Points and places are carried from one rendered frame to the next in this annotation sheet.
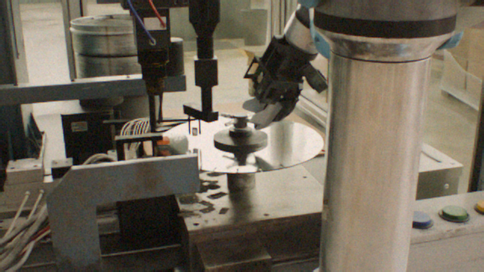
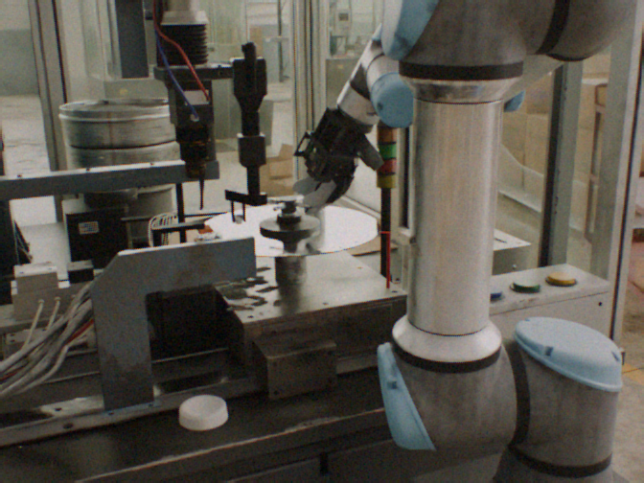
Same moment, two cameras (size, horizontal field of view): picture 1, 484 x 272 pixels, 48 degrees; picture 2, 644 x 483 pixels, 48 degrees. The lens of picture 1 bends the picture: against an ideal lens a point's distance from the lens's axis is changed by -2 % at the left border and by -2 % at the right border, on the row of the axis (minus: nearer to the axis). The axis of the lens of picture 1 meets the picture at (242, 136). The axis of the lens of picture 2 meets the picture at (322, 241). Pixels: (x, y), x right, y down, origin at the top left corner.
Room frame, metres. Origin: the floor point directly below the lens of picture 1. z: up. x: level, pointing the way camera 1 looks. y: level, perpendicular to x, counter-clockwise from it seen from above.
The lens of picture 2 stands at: (-0.22, 0.10, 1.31)
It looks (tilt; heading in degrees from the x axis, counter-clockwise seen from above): 17 degrees down; 353
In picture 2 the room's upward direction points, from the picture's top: 1 degrees counter-clockwise
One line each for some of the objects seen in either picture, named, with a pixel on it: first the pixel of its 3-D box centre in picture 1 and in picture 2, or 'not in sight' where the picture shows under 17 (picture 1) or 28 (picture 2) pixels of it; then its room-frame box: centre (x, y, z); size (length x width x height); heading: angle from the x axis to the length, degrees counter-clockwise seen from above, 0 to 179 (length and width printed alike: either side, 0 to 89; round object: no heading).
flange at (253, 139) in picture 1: (240, 134); (288, 220); (1.04, 0.00, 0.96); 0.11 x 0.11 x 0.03
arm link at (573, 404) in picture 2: not in sight; (558, 384); (0.47, -0.25, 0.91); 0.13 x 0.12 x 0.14; 87
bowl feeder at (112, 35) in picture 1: (124, 75); (126, 172); (1.74, 0.38, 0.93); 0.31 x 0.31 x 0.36
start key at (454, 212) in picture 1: (454, 215); (525, 287); (0.81, -0.35, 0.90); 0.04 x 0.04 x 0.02
